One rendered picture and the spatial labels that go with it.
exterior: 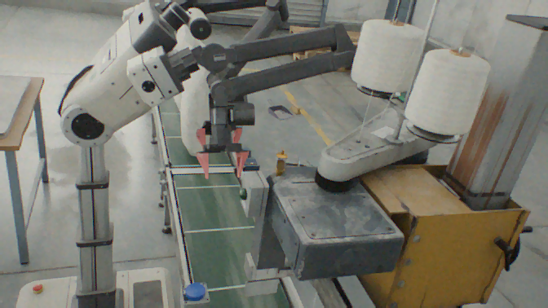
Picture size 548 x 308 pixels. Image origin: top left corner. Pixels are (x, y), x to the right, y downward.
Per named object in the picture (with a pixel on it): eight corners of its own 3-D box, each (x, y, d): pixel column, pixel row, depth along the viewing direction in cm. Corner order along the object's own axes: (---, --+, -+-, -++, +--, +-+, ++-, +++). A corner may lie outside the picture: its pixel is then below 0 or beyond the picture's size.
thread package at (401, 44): (339, 75, 129) (353, 12, 121) (390, 77, 134) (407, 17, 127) (365, 97, 115) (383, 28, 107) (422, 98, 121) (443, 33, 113)
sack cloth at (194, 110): (176, 127, 344) (179, 32, 311) (205, 128, 350) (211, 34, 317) (181, 157, 304) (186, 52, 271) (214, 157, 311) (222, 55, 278)
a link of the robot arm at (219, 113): (210, 106, 135) (210, 103, 129) (233, 106, 136) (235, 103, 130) (211, 129, 135) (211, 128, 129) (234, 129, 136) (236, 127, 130)
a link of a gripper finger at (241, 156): (249, 177, 132) (249, 144, 132) (226, 178, 129) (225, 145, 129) (242, 176, 138) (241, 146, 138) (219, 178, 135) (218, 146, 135)
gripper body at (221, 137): (242, 149, 131) (241, 124, 131) (208, 150, 127) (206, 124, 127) (235, 150, 137) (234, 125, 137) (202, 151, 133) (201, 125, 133)
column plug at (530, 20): (503, 18, 105) (505, 13, 104) (545, 20, 109) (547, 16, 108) (542, 30, 95) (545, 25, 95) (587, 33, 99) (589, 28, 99)
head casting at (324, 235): (249, 252, 125) (262, 159, 112) (329, 245, 133) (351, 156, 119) (281, 344, 100) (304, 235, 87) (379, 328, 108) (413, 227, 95)
